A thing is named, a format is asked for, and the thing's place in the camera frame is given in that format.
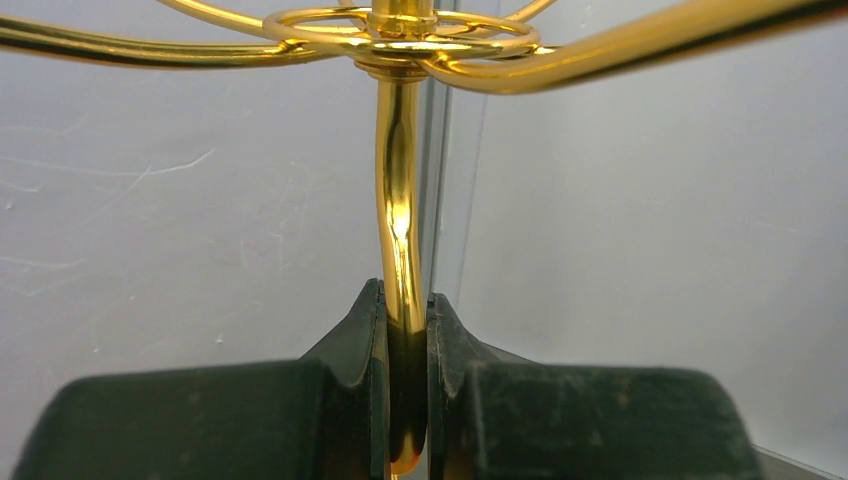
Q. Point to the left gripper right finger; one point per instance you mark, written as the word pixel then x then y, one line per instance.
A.
pixel 494 415

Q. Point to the gold wine glass rack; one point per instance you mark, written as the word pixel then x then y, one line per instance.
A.
pixel 399 44

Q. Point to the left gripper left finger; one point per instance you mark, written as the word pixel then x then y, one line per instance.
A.
pixel 320 416

